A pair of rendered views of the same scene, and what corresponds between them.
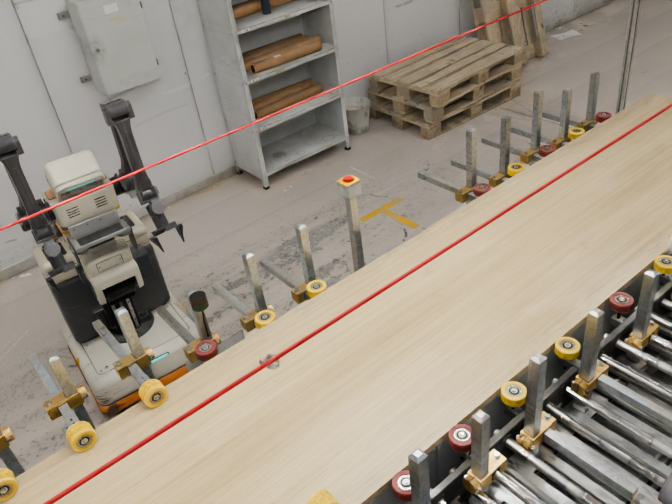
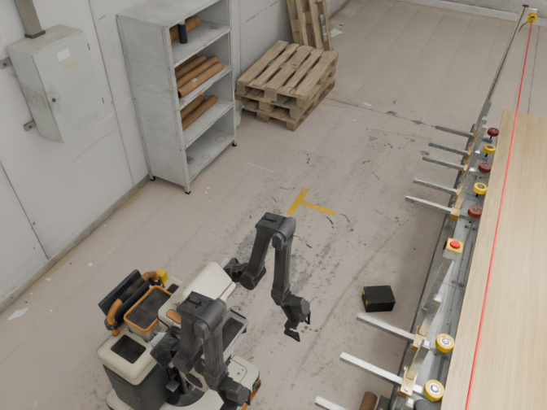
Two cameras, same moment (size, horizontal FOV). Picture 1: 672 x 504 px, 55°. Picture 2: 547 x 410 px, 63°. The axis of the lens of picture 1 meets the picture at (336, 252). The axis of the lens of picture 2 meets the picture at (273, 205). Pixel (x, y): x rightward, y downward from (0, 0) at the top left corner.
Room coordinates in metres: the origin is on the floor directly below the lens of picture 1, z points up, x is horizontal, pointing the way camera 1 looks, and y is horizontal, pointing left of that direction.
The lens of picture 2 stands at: (1.49, 1.36, 2.74)
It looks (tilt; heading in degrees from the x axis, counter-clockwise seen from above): 43 degrees down; 329
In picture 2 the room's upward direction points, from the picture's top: 2 degrees clockwise
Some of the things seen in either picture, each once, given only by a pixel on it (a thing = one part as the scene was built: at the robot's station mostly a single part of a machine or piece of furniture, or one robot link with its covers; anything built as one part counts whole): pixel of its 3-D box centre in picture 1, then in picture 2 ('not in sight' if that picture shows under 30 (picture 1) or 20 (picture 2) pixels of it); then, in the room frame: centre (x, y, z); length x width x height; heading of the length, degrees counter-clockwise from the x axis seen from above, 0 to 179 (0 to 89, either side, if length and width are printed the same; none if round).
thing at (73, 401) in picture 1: (66, 401); not in sight; (1.55, 0.97, 0.95); 0.14 x 0.06 x 0.05; 124
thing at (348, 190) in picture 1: (349, 188); (452, 250); (2.27, -0.09, 1.18); 0.07 x 0.07 x 0.08; 34
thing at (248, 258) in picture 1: (259, 302); (412, 371); (1.98, 0.33, 0.89); 0.04 x 0.04 x 0.48; 34
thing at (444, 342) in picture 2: (318, 296); (442, 346); (2.02, 0.10, 0.85); 0.08 x 0.08 x 0.11
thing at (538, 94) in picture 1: (535, 134); (473, 154); (2.97, -1.11, 0.94); 0.04 x 0.04 x 0.48; 34
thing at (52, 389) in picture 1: (54, 393); not in sight; (1.59, 1.02, 0.95); 0.50 x 0.04 x 0.04; 34
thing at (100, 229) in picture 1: (101, 239); (218, 339); (2.47, 1.03, 0.99); 0.28 x 0.16 x 0.22; 120
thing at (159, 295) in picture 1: (104, 273); (164, 346); (2.80, 1.23, 0.59); 0.55 x 0.34 x 0.83; 120
